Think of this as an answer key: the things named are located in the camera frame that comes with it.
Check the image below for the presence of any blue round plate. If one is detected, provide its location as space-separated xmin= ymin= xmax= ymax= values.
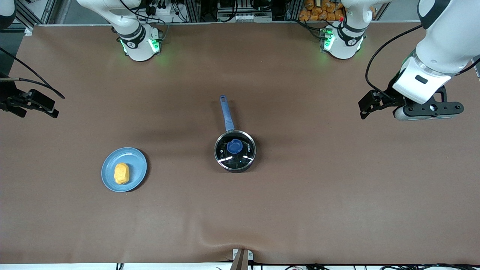
xmin=101 ymin=147 xmax=148 ymax=193

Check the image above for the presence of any bag of orange items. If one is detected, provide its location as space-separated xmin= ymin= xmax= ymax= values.
xmin=299 ymin=0 xmax=345 ymax=21

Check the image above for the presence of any metal edge bracket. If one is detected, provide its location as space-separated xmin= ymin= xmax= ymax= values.
xmin=232 ymin=248 xmax=254 ymax=270

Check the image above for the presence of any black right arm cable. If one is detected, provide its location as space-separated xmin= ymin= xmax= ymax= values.
xmin=0 ymin=47 xmax=65 ymax=100

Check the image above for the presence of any glass lid with blue knob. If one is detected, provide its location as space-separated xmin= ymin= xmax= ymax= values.
xmin=215 ymin=131 xmax=256 ymax=169

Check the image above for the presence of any white power strip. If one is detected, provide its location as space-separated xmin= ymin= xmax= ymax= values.
xmin=137 ymin=3 xmax=177 ymax=23

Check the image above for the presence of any brown table mat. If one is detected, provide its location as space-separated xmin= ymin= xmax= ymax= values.
xmin=0 ymin=22 xmax=480 ymax=265

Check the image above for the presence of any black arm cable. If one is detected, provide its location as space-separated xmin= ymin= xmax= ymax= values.
xmin=365 ymin=24 xmax=424 ymax=99
xmin=0 ymin=47 xmax=65 ymax=100

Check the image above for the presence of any black pot with blue handle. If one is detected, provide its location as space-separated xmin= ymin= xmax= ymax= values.
xmin=214 ymin=95 xmax=257 ymax=173

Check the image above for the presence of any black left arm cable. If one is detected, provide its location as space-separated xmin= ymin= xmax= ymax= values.
xmin=365 ymin=24 xmax=424 ymax=99

